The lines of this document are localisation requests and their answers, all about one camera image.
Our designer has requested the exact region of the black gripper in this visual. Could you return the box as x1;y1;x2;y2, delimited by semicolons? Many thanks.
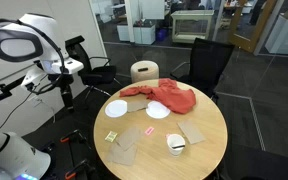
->
57;74;76;113

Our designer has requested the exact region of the white paper cup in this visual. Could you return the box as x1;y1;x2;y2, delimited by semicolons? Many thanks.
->
166;133;187;157

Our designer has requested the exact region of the black office chair with armrests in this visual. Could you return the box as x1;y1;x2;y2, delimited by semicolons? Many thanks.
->
64;34;122;101

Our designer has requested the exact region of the white round plate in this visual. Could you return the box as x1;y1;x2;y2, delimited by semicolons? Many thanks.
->
104;99;129;119
145;100;171;120

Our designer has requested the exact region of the brown paper napkin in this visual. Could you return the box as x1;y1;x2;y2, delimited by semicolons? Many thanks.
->
105;142;138;167
115;126;143;152
126;99;151;113
177;120;206;145

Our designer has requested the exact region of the white low cabinet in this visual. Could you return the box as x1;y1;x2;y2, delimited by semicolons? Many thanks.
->
116;20;157;46

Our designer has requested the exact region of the red cloth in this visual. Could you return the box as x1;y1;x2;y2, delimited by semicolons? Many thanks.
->
119;78;197;115

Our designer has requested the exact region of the blue bin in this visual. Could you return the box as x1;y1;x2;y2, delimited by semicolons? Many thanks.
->
155;27;169;43

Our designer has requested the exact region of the black mesh office chair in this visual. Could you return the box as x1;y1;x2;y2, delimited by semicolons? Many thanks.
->
169;37;236;101

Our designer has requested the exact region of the cream glass-sided cart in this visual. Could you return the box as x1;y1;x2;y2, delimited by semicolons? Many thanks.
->
170;9;215;45

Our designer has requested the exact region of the wooden door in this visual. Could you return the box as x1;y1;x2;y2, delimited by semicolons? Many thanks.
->
228;0;279;54

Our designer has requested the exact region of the black padded chair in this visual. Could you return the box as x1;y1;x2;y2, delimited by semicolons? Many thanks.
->
217;143;288;180

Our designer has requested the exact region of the white counter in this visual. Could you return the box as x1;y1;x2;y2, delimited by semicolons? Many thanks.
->
264;7;288;57

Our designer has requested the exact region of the black orange-handled clamp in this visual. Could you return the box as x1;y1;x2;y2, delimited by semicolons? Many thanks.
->
64;158;97;180
59;129;92;149

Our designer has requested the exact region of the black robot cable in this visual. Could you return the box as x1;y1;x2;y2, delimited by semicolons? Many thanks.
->
0;18;68;96

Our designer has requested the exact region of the thin black wall cable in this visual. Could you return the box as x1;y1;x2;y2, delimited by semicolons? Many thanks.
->
0;74;49;132

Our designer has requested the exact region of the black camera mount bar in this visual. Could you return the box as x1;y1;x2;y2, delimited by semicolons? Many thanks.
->
0;75;28;103

